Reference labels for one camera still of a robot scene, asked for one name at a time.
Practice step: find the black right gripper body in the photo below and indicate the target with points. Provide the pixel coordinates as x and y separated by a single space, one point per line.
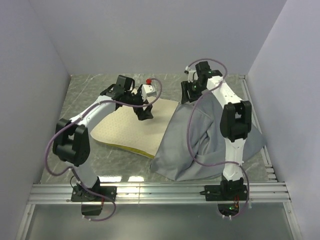
194 90

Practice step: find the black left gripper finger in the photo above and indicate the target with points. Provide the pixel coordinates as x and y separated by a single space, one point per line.
139 111
145 113

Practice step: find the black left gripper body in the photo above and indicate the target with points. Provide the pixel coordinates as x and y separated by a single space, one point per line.
134 99

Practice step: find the cream quilted pillow yellow edge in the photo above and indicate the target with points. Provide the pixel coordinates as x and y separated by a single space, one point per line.
122 129

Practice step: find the grey pillowcase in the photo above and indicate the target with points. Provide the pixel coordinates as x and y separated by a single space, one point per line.
192 143

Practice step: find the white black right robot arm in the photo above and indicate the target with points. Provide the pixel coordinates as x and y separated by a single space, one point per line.
235 125

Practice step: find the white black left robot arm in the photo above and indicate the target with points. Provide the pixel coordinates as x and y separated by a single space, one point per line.
71 141

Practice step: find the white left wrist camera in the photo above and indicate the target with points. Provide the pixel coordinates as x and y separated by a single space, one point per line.
148 90

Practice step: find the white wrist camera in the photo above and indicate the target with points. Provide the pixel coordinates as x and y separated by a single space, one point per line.
191 74
148 90

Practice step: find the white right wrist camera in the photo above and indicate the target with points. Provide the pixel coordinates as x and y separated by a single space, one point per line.
191 74

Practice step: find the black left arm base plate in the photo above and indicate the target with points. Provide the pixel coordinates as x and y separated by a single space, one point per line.
79 194

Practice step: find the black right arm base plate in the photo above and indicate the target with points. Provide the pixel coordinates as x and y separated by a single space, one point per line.
217 193

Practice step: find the aluminium right side rail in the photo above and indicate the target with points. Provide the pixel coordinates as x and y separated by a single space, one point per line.
259 166

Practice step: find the aluminium front rail frame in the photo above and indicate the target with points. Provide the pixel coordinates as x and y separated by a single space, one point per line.
158 193

